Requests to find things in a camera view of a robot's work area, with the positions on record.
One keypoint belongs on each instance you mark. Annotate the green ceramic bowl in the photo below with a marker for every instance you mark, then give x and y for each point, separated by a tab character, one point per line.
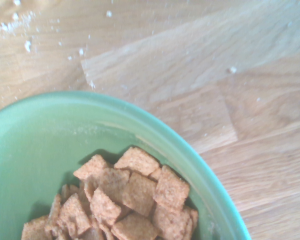
40	140

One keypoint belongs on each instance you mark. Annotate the brown square cereal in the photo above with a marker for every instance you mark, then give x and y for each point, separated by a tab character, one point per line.
137	195

